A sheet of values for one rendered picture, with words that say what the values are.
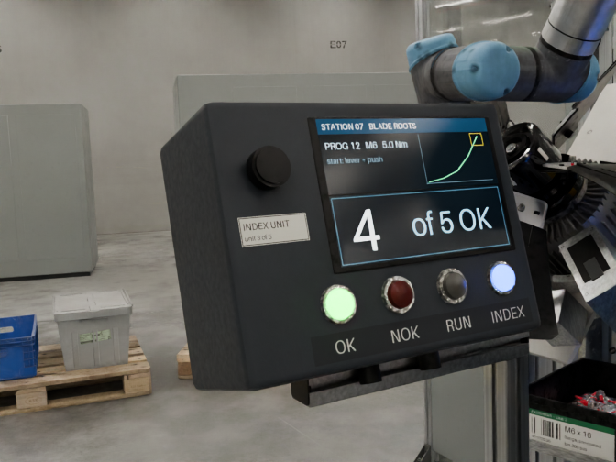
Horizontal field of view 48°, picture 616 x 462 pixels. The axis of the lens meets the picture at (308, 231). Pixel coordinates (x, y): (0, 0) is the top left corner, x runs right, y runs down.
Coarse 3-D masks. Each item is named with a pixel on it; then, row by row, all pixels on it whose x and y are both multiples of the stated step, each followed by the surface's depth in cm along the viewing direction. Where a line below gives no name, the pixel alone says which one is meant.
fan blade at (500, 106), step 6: (474, 102) 156; (480, 102) 152; (486, 102) 148; (492, 102) 145; (498, 102) 142; (504, 102) 139; (498, 108) 142; (504, 108) 138; (498, 114) 141; (504, 114) 138; (504, 120) 138; (504, 126) 138
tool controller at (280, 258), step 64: (192, 128) 47; (256, 128) 46; (320, 128) 49; (384, 128) 51; (448, 128) 54; (192, 192) 48; (256, 192) 46; (320, 192) 48; (448, 192) 53; (512, 192) 57; (192, 256) 49; (256, 256) 45; (320, 256) 47; (448, 256) 52; (512, 256) 55; (192, 320) 51; (256, 320) 44; (320, 320) 46; (384, 320) 48; (448, 320) 51; (512, 320) 54; (256, 384) 43
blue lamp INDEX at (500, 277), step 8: (496, 264) 54; (504, 264) 54; (488, 272) 54; (496, 272) 53; (504, 272) 53; (512, 272) 54; (488, 280) 53; (496, 280) 53; (504, 280) 53; (512, 280) 54; (496, 288) 53; (504, 288) 53; (512, 288) 54
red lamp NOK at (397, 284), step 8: (392, 280) 49; (400, 280) 49; (408, 280) 50; (384, 288) 49; (392, 288) 48; (400, 288) 48; (408, 288) 49; (384, 296) 48; (392, 296) 48; (400, 296) 48; (408, 296) 49; (392, 304) 48; (400, 304) 48; (408, 304) 49; (392, 312) 49; (400, 312) 49
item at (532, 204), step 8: (520, 200) 125; (528, 200) 125; (536, 200) 125; (528, 208) 124; (536, 208) 124; (544, 208) 124; (520, 216) 123; (528, 216) 123; (536, 216) 123; (544, 216) 123; (536, 224) 122
